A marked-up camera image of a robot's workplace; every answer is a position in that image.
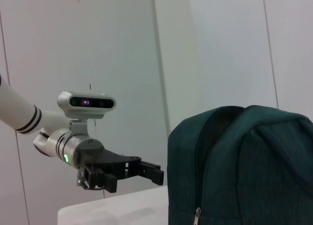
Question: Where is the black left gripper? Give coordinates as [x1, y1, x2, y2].
[74, 139, 165, 194]

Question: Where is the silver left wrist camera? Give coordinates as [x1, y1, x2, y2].
[57, 91, 116, 137]

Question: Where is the dark green lunch bag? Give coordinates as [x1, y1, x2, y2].
[167, 105, 313, 225]

